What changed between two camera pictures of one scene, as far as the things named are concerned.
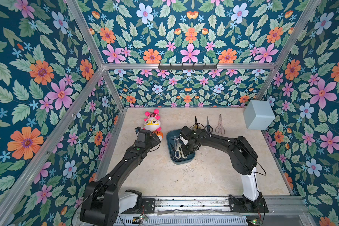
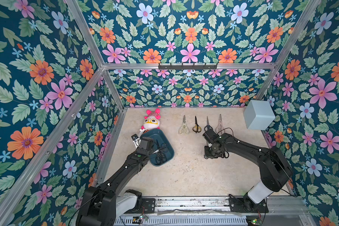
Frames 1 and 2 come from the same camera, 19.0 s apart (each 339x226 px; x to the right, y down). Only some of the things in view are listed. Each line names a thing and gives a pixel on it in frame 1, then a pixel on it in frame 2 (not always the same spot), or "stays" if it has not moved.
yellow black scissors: [196, 127] stays
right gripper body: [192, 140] → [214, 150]
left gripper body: [150, 141] stays
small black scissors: [208, 127] stays
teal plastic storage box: [174, 146] → [163, 150]
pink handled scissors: [220, 127] stays
